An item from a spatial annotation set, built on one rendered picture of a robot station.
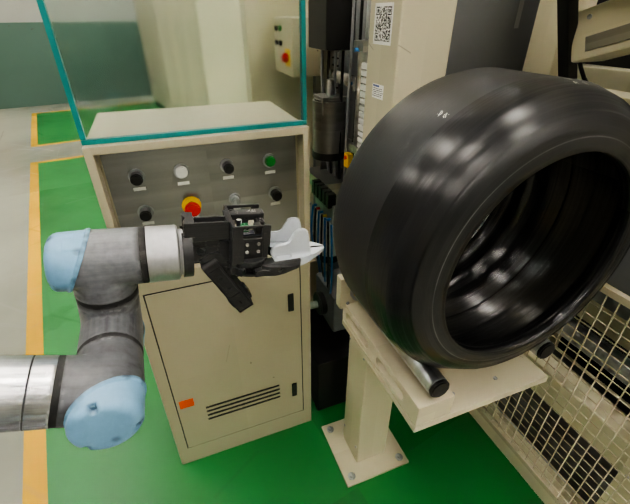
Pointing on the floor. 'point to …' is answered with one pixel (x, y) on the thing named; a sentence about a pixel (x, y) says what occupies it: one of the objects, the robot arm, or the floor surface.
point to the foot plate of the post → (354, 471)
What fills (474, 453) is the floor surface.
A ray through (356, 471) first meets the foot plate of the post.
